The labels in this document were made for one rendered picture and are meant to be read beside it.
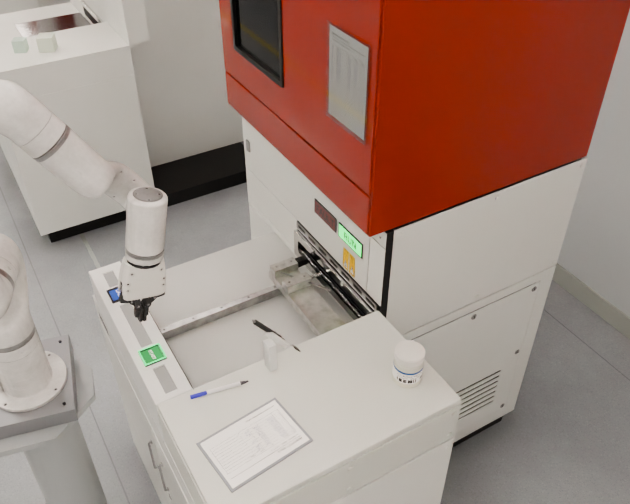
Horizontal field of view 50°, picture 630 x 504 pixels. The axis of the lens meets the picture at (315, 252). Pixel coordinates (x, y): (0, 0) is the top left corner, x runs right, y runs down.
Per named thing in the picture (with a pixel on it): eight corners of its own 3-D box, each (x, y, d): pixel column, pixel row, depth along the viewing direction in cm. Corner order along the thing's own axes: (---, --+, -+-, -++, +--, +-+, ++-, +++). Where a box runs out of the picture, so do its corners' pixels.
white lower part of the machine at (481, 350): (391, 300, 325) (405, 151, 273) (511, 423, 270) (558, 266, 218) (258, 356, 297) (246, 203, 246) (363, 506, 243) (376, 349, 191)
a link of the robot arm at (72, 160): (33, 129, 140) (138, 218, 159) (31, 166, 127) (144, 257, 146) (65, 101, 138) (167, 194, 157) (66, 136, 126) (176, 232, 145)
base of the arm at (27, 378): (-8, 422, 165) (-32, 375, 153) (-14, 365, 178) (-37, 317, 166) (72, 397, 171) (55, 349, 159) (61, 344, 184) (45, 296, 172)
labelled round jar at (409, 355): (409, 362, 167) (413, 335, 161) (427, 381, 163) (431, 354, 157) (386, 373, 165) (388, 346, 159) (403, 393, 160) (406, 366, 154)
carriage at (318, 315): (291, 269, 212) (291, 262, 210) (356, 344, 188) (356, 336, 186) (269, 278, 209) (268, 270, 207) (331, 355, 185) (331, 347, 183)
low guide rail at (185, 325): (307, 279, 213) (307, 272, 211) (310, 283, 212) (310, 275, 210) (154, 338, 193) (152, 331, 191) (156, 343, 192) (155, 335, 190)
